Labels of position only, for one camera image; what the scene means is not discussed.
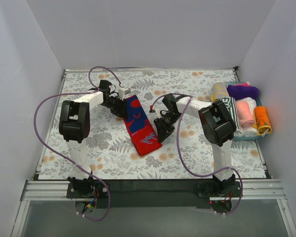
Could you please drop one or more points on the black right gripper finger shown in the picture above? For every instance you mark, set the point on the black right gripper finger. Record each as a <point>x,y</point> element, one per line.
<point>170,129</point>
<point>163,129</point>

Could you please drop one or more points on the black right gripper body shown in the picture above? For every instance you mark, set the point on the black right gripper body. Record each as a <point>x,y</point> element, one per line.
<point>163,125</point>

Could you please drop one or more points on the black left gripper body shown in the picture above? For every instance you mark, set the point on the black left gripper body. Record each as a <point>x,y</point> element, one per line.
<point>122,108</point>

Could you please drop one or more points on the red and blue towel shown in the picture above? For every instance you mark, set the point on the red and blue towel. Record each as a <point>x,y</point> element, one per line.
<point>139,128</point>

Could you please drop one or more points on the pink panda towel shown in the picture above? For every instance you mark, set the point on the pink panda towel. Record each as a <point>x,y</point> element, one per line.
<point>245,116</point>

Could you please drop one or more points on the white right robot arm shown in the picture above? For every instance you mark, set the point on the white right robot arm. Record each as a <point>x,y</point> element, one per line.
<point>218,127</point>

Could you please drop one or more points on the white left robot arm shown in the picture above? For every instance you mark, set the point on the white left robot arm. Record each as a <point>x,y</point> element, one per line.
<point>74,126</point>

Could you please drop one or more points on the floral patterned table mat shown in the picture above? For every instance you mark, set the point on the floral patterned table mat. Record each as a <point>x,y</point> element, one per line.
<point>111,153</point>

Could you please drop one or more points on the grey yellow rolled towel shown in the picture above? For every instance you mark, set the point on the grey yellow rolled towel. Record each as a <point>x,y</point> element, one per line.
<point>219,91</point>

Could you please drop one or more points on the striped lemon rolled towel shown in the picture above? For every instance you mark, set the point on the striped lemon rolled towel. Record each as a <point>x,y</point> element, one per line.
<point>230,104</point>

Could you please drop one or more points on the purple rolled towel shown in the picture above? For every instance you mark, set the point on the purple rolled towel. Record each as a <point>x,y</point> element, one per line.
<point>239,92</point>

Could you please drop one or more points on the white rolled towel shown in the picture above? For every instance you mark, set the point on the white rolled towel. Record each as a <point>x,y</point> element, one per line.
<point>249,131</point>

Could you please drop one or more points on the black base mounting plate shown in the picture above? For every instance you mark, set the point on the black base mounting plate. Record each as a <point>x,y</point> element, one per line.
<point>152,192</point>

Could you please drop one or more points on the orange rolled towel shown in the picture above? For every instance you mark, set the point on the orange rolled towel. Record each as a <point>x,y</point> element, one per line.
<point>262,124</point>

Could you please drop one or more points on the teal towel tray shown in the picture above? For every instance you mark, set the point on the teal towel tray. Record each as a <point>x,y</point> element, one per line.
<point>257,102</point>

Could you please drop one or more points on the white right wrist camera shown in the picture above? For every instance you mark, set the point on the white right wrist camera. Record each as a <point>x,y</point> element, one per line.
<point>156,111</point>

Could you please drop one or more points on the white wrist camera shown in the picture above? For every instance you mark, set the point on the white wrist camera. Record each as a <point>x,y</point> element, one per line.
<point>156,111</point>
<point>122,92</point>

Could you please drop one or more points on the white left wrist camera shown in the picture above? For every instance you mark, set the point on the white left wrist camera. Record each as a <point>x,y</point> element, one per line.
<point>122,92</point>

